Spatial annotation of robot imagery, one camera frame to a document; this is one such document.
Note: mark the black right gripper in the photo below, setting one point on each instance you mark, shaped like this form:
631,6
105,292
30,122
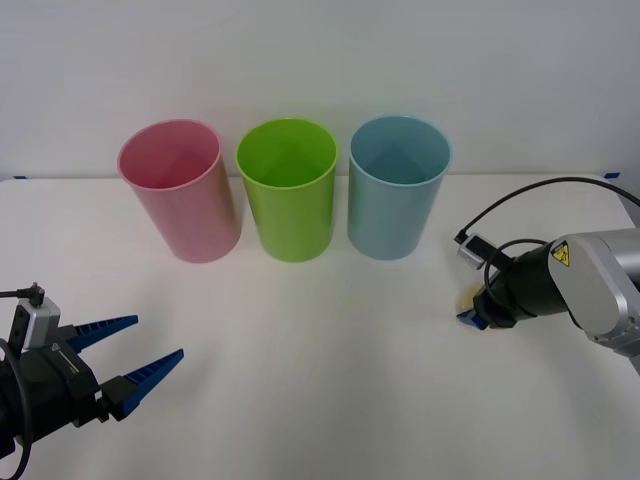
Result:
501,316

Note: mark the green plastic bin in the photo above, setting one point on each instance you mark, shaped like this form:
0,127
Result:
292,215

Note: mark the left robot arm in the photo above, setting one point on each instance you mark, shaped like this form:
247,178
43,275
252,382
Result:
6,405

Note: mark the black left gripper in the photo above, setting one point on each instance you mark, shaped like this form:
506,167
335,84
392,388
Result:
55,385

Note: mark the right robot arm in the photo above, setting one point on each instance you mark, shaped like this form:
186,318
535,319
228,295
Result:
590,285

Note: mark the pink plastic bin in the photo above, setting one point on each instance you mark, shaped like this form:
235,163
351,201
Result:
195,215

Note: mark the pale blue plastic bin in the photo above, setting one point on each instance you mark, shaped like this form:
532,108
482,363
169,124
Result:
385,215

